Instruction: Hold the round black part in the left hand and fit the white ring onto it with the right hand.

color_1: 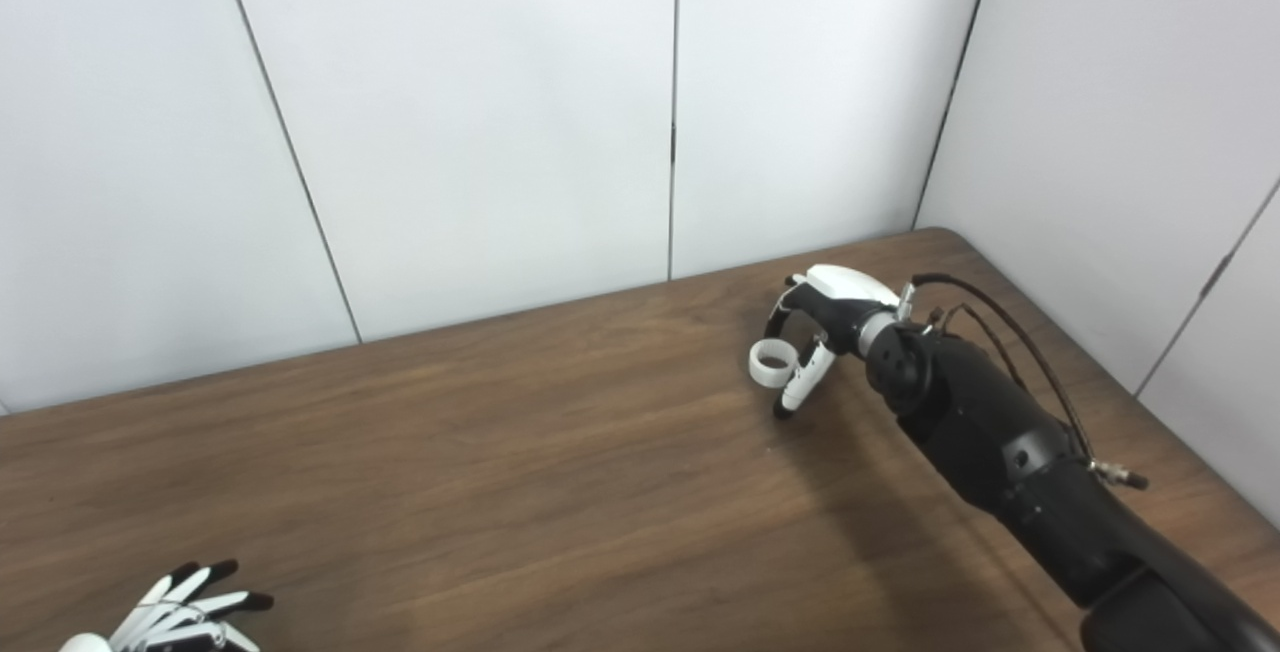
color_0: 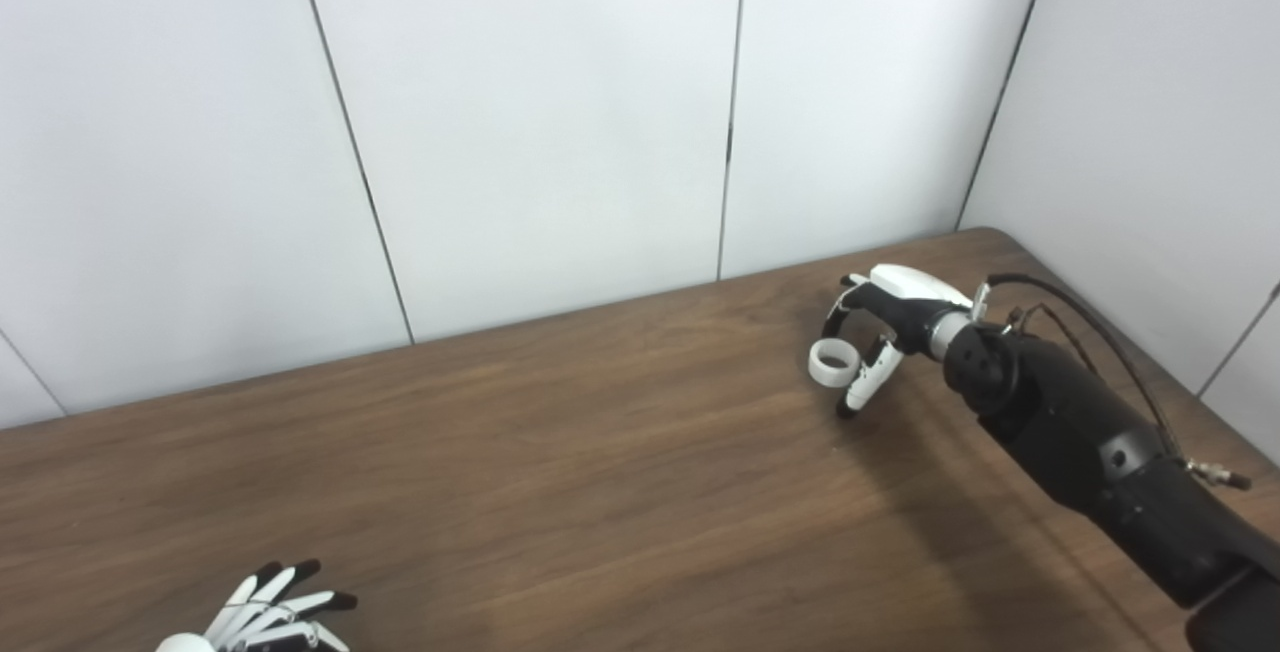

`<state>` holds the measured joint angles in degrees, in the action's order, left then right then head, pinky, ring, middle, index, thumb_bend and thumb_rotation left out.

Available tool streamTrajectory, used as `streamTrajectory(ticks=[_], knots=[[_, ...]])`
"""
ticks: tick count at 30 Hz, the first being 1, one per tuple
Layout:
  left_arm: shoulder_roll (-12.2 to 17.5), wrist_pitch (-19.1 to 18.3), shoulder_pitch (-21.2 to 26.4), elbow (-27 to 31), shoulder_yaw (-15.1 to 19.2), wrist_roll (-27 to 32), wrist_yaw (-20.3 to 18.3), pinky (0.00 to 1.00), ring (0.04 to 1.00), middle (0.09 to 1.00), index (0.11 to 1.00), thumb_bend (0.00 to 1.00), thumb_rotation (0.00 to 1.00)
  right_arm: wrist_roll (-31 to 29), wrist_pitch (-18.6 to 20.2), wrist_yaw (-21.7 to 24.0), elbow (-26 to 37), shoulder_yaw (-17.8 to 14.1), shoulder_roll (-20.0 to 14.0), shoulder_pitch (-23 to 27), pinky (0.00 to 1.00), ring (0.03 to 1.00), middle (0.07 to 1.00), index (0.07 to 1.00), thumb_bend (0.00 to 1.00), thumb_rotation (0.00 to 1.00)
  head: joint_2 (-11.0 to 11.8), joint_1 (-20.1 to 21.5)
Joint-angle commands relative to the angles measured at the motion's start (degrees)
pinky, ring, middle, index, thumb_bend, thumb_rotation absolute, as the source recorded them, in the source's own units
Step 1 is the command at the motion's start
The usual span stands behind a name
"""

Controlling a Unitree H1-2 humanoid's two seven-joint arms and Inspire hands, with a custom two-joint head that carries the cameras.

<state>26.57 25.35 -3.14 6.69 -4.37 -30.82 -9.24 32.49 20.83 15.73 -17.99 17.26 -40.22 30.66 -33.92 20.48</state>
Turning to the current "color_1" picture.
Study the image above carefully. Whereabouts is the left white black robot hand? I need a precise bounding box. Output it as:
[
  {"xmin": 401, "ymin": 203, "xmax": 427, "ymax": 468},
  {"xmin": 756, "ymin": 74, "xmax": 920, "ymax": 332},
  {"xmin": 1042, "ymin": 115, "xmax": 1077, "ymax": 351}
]
[{"xmin": 57, "ymin": 558, "xmax": 275, "ymax": 652}]

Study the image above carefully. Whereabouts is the white plastic ring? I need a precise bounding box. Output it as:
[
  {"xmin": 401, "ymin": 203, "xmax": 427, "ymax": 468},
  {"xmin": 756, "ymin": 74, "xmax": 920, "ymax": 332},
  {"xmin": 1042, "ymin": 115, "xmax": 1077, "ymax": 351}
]
[{"xmin": 748, "ymin": 338, "xmax": 799, "ymax": 392}]

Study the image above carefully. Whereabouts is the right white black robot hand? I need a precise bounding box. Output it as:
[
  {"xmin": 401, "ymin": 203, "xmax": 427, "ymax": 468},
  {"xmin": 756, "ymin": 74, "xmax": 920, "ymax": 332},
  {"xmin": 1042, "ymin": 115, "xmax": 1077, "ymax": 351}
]
[{"xmin": 764, "ymin": 263, "xmax": 907, "ymax": 422}]

